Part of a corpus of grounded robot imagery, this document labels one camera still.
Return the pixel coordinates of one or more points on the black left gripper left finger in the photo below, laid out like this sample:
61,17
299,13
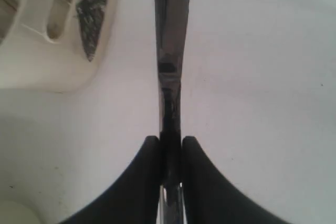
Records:
134,196

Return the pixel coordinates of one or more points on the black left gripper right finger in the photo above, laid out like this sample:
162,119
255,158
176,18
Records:
209,197

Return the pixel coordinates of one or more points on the steel table knife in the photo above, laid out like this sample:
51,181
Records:
171,18

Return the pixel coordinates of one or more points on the cream bin with circle mark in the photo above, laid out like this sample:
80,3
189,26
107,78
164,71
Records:
15,213

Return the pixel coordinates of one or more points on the cream bin with triangle mark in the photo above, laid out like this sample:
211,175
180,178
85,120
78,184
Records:
53,45

